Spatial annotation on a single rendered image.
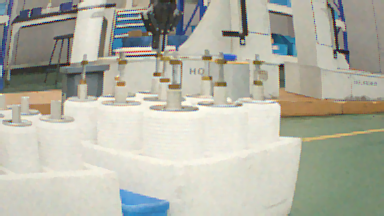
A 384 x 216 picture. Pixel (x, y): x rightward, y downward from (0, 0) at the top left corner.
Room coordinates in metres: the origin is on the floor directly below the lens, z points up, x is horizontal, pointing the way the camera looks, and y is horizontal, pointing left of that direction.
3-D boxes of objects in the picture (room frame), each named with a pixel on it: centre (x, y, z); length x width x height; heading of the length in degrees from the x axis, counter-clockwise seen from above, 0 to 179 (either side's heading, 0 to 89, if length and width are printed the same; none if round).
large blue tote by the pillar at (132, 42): (6.25, 0.32, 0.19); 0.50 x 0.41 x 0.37; 26
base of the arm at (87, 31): (1.97, 0.30, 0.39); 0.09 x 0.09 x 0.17; 21
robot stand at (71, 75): (1.97, 0.30, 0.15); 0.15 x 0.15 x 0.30; 21
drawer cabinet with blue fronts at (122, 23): (7.26, 0.63, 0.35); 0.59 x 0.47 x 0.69; 21
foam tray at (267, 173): (1.44, 0.05, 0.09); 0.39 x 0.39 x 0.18; 52
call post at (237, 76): (1.72, -0.07, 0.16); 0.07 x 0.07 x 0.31; 52
